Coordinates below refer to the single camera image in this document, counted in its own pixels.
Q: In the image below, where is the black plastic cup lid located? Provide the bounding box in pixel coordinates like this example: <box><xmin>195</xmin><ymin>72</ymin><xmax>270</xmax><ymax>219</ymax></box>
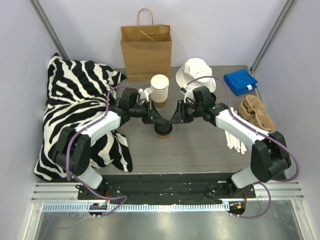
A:
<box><xmin>154</xmin><ymin>123</ymin><xmax>173</xmax><ymax>136</ymax></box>

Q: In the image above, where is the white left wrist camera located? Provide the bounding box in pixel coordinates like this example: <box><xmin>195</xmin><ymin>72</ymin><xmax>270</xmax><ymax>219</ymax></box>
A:
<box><xmin>138</xmin><ymin>87</ymin><xmax>153</xmax><ymax>102</ymax></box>

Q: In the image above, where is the blue folded cloth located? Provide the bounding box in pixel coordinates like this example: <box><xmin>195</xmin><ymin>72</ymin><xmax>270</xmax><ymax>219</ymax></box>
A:
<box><xmin>224</xmin><ymin>69</ymin><xmax>258</xmax><ymax>96</ymax></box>

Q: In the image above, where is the white wrapped straws bundle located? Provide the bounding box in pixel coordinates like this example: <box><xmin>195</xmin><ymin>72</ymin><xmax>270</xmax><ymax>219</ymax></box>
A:
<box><xmin>223</xmin><ymin>107</ymin><xmax>248</xmax><ymax>155</ymax></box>

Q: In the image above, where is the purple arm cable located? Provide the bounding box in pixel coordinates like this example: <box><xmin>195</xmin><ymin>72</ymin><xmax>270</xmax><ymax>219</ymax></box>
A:
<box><xmin>180</xmin><ymin>75</ymin><xmax>301</xmax><ymax>220</ymax></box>
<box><xmin>66</xmin><ymin>86</ymin><xmax>141</xmax><ymax>217</ymax></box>

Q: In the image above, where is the brown paper bag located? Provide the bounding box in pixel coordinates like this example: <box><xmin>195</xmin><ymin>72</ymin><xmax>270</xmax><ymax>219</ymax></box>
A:
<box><xmin>120</xmin><ymin>7</ymin><xmax>172</xmax><ymax>82</ymax></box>

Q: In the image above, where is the white slotted cable duct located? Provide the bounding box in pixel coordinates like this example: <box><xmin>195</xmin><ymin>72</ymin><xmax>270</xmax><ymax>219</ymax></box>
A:
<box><xmin>42</xmin><ymin>201</ymin><xmax>230</xmax><ymax>213</ymax></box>

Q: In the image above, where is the zebra print pillow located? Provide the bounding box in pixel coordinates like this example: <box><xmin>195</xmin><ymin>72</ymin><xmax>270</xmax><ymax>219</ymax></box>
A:
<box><xmin>33</xmin><ymin>53</ymin><xmax>126</xmax><ymax>182</ymax></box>

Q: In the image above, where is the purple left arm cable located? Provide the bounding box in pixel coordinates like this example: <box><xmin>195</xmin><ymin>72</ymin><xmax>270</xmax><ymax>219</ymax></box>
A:
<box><xmin>66</xmin><ymin>86</ymin><xmax>141</xmax><ymax>217</ymax></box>

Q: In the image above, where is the stack of cardboard cup carriers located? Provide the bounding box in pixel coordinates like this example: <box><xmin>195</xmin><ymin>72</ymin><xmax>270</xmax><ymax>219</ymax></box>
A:
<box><xmin>238</xmin><ymin>94</ymin><xmax>276</xmax><ymax>133</ymax></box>

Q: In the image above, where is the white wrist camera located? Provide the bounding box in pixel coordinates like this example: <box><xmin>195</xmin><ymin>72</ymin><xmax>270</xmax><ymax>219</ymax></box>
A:
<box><xmin>179</xmin><ymin>84</ymin><xmax>195</xmax><ymax>103</ymax></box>
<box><xmin>138</xmin><ymin>87</ymin><xmax>153</xmax><ymax>102</ymax></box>

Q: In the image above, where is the white bucket hat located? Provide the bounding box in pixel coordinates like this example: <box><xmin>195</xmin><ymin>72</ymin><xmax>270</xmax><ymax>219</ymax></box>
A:
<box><xmin>175</xmin><ymin>58</ymin><xmax>216</xmax><ymax>93</ymax></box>

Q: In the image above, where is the stack of paper cups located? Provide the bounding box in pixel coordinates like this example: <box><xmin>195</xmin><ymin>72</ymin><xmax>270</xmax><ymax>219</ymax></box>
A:
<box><xmin>150</xmin><ymin>74</ymin><xmax>170</xmax><ymax>109</ymax></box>

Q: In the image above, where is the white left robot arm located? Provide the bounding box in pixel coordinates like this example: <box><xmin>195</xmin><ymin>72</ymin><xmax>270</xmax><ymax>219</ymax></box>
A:
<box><xmin>51</xmin><ymin>87</ymin><xmax>166</xmax><ymax>200</ymax></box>

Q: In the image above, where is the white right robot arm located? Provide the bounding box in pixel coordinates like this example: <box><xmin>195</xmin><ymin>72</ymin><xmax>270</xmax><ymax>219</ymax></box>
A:
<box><xmin>169</xmin><ymin>86</ymin><xmax>292</xmax><ymax>198</ymax></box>

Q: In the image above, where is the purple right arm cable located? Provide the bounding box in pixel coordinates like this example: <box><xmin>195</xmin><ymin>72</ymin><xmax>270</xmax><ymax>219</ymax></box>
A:
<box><xmin>180</xmin><ymin>75</ymin><xmax>301</xmax><ymax>220</ymax></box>

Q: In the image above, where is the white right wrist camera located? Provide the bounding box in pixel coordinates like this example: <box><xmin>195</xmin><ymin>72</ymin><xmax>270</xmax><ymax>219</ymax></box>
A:
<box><xmin>179</xmin><ymin>84</ymin><xmax>195</xmax><ymax>103</ymax></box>

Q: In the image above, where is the single brown paper cup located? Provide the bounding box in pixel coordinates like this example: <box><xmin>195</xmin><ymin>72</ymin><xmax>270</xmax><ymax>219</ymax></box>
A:
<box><xmin>157</xmin><ymin>133</ymin><xmax>171</xmax><ymax>140</ymax></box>

